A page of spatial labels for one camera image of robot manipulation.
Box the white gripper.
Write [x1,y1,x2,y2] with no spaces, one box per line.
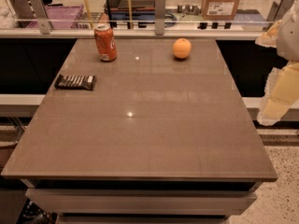
[255,0,299,126]

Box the orange fruit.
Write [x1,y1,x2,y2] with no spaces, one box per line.
[172,38,192,59]

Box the left metal railing post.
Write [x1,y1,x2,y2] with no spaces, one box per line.
[30,0,52,35]

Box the yellow broom handle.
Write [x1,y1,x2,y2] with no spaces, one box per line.
[84,0,93,29]

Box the yellow wooden pole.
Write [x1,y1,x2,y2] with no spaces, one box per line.
[128,0,134,29]

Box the grey table drawer unit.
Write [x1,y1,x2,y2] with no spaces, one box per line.
[19,178,263,224]

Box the middle metal railing post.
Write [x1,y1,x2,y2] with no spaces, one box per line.
[155,0,165,35]

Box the right metal railing post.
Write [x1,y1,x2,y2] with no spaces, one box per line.
[263,0,296,31]

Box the purple plastic crate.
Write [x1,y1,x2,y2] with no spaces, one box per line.
[26,5,85,30]

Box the cardboard box with label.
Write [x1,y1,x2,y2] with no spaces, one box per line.
[201,0,240,20]

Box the black snack bar wrapper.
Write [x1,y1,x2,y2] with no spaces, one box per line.
[54,75,96,91]

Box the orange soda can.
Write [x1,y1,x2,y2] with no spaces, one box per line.
[94,23,117,62]

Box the metal railing post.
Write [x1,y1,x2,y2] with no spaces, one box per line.
[155,0,165,35]
[30,0,52,35]
[263,0,296,31]

